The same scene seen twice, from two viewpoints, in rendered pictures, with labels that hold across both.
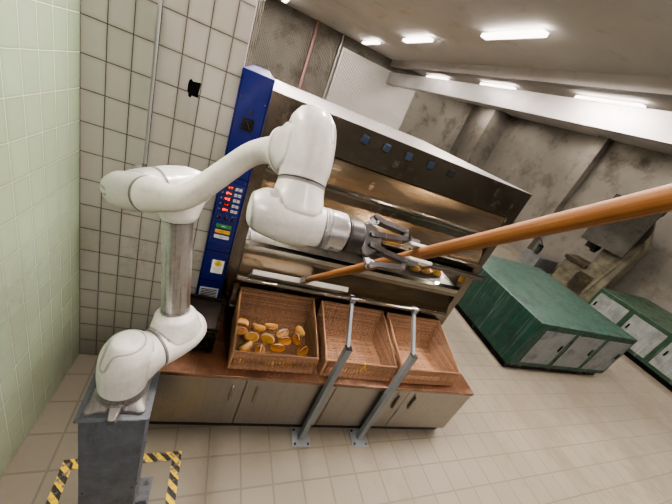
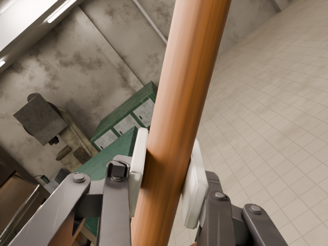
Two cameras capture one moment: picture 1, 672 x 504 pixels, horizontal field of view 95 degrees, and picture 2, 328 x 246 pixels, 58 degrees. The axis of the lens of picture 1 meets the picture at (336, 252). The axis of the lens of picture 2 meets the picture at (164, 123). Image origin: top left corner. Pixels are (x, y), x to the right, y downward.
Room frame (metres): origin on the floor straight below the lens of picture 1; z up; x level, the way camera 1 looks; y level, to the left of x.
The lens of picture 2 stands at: (0.60, -0.05, 2.02)
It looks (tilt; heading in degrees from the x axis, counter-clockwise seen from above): 15 degrees down; 305
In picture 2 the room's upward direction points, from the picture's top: 39 degrees counter-clockwise
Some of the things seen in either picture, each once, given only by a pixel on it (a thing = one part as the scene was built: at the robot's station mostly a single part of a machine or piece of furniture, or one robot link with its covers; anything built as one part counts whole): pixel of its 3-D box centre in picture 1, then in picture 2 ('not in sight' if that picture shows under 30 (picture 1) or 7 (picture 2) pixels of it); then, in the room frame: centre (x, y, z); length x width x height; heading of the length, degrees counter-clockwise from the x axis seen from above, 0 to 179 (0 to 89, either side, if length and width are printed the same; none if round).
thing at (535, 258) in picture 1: (540, 253); (50, 179); (9.29, -5.61, 0.41); 0.86 x 0.68 x 0.82; 117
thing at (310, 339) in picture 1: (275, 329); not in sight; (1.63, 0.17, 0.72); 0.56 x 0.49 x 0.28; 114
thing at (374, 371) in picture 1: (354, 339); not in sight; (1.85, -0.39, 0.72); 0.56 x 0.49 x 0.28; 113
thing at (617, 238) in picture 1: (602, 248); (57, 134); (8.02, -6.01, 1.39); 1.42 x 1.27 x 2.77; 27
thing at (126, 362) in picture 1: (128, 360); not in sight; (0.70, 0.52, 1.17); 0.18 x 0.16 x 0.22; 162
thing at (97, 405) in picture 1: (120, 392); not in sight; (0.68, 0.51, 1.03); 0.22 x 0.18 x 0.06; 27
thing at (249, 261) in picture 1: (357, 286); not in sight; (2.09, -0.26, 1.02); 1.79 x 0.11 x 0.19; 113
